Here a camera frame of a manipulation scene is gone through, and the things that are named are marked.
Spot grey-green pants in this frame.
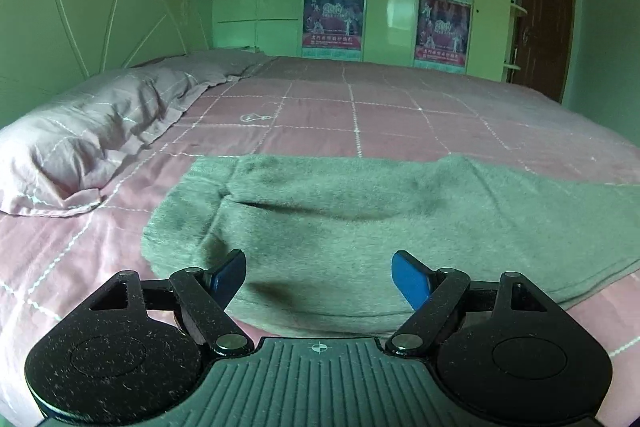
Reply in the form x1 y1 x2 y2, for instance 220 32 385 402
141 153 640 340

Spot large pink pillow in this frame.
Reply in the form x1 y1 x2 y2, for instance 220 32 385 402
0 68 208 215

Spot wall poster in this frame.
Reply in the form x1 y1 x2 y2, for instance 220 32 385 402
413 0 472 74
301 0 366 59

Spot bed with pink checked sheet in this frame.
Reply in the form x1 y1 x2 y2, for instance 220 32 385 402
0 52 640 427

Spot cream headboard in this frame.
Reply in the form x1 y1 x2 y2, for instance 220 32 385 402
0 0 211 128

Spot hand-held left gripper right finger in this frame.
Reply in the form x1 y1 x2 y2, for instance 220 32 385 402
386 250 543 357

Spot brown wooden door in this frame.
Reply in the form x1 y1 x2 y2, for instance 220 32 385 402
510 0 577 104

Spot cream corner shelf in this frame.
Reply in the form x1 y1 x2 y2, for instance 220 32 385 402
504 0 529 82

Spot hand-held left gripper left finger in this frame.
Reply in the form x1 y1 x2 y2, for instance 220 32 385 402
87 249 253 358

